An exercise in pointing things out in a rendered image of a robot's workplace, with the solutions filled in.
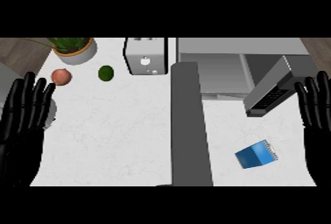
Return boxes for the grey microwave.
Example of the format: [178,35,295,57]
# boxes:
[175,38,319,118]

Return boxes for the grey round object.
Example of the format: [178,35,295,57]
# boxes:
[42,98,57,130]

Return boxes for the silver toaster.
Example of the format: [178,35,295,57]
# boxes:
[122,38,169,76]

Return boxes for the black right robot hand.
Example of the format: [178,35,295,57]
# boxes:
[293,70,331,187]

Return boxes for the potted green plant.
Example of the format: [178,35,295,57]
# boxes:
[23,38,98,66]

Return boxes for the green avocado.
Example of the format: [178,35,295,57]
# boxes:
[97,65,115,82]

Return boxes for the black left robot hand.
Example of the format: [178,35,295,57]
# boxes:
[0,71,57,187]

